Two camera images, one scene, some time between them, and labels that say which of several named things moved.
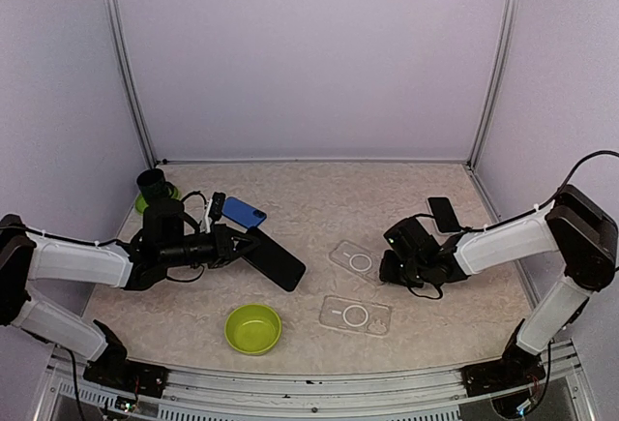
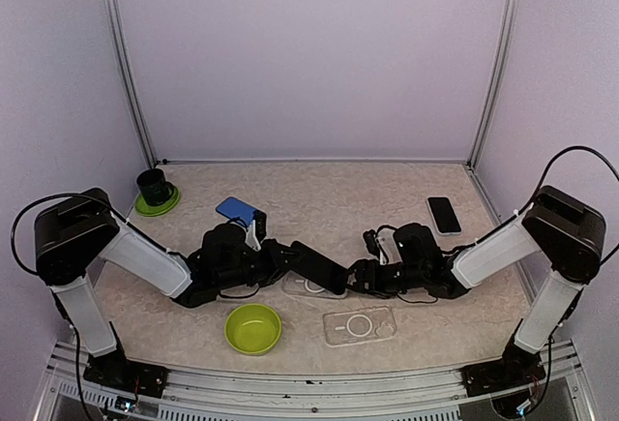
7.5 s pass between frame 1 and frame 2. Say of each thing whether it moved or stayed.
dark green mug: stayed
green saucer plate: stayed
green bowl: stayed
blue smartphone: stayed
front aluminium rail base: stayed
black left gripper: moved
